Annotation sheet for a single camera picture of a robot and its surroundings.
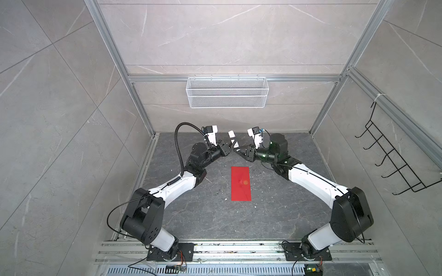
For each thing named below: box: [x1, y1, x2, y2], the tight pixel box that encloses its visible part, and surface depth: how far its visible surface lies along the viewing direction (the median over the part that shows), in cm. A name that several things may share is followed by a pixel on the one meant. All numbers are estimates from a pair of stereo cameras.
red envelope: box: [230, 166, 252, 202], surface depth 97 cm
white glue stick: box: [227, 129, 240, 149], surface depth 76 cm
